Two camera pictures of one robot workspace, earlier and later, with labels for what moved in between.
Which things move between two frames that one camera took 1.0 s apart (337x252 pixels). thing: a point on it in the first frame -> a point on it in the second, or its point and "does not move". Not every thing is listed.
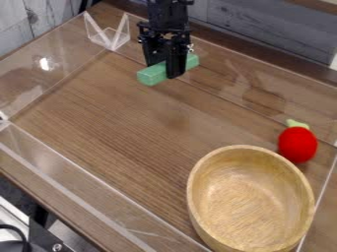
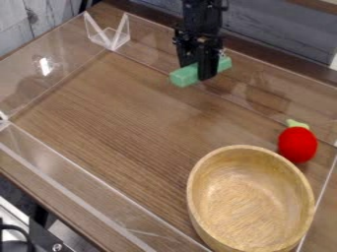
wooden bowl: [250, 199] does not move
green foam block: [155, 73] -> [187, 75]
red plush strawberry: [297, 143] does not move
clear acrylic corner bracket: [108, 37] does not move
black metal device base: [41, 241] does not move
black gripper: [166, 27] -> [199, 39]
